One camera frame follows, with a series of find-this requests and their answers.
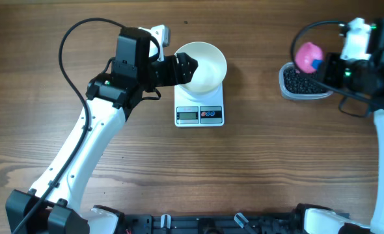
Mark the white digital kitchen scale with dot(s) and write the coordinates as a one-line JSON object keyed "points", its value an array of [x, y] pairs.
{"points": [[199, 109]]}

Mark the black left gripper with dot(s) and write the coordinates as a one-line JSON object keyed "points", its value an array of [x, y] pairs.
{"points": [[185, 77]]}

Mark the black beans in container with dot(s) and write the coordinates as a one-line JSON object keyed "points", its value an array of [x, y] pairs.
{"points": [[296, 83]]}

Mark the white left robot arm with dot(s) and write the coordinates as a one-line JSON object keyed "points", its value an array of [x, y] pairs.
{"points": [[135, 74]]}

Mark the clear plastic bean container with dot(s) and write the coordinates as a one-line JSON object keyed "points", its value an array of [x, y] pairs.
{"points": [[298, 97]]}

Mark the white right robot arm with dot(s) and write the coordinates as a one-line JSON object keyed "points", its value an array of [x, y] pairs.
{"points": [[357, 72]]}

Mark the cream white bowl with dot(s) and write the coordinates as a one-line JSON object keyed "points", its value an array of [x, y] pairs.
{"points": [[211, 70]]}

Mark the pink scoop blue handle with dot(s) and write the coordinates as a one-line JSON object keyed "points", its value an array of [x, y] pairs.
{"points": [[309, 57]]}

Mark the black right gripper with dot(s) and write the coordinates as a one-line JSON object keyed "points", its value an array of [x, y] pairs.
{"points": [[332, 60]]}

